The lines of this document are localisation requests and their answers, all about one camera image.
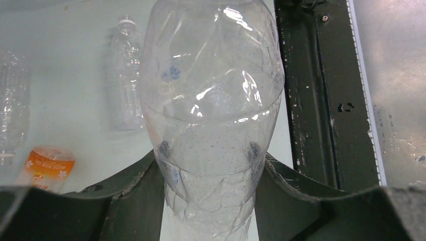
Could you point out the white cable duct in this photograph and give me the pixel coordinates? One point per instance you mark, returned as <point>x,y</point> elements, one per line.
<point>372,131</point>

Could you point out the clear bottle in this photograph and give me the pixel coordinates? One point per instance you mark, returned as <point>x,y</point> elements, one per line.
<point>211,86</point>

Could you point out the clear bottle caps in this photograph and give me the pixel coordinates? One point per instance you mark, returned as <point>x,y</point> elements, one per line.
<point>124,75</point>

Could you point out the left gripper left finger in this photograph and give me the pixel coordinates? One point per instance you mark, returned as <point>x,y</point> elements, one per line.
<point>126,206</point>

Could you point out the clear bottle second row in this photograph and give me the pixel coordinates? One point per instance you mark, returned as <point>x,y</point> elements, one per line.
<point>15,101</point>

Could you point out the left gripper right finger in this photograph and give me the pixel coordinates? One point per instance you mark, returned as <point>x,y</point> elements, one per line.
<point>292,206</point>

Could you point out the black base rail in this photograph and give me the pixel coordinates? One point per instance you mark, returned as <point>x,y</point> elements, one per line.
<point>330,130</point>

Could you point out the orange labelled bottle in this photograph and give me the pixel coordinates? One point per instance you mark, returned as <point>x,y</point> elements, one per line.
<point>47,167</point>

